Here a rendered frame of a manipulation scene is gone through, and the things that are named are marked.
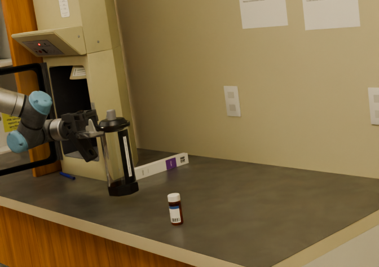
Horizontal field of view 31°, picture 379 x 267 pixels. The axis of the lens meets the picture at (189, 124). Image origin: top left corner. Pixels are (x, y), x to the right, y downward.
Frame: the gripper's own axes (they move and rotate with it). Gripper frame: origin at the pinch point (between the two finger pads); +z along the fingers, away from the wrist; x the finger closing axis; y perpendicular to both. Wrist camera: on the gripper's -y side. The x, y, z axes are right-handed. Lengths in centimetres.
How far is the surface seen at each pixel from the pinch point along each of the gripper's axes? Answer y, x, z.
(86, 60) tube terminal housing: 22.7, 19.1, -22.8
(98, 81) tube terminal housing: 14.8, 21.7, -21.6
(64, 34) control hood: 33.2, 11.2, -23.3
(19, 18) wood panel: 43, 24, -58
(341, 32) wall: 18, 41, 64
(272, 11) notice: 28, 47, 38
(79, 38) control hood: 30.7, 16.8, -21.9
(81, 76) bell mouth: 17.1, 23.8, -31.3
